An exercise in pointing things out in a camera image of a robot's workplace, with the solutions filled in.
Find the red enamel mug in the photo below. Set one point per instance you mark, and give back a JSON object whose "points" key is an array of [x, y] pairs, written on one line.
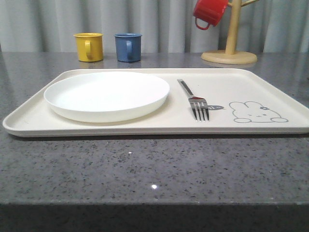
{"points": [[209, 11]]}

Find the stainless steel fork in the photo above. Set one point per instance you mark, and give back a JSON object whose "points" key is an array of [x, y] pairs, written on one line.
{"points": [[198, 105]]}

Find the cream rabbit serving tray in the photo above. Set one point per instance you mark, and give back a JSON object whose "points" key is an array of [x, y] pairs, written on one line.
{"points": [[245, 104]]}

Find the white round plate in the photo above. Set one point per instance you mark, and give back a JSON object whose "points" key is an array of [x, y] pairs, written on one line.
{"points": [[105, 97]]}

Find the blue enamel mug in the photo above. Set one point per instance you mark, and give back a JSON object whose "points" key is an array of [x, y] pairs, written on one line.
{"points": [[128, 47]]}

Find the yellow enamel mug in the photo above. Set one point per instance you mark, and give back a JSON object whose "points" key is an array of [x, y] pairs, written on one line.
{"points": [[89, 46]]}

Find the wooden mug tree stand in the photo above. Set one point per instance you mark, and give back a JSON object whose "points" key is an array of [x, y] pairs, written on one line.
{"points": [[230, 55]]}

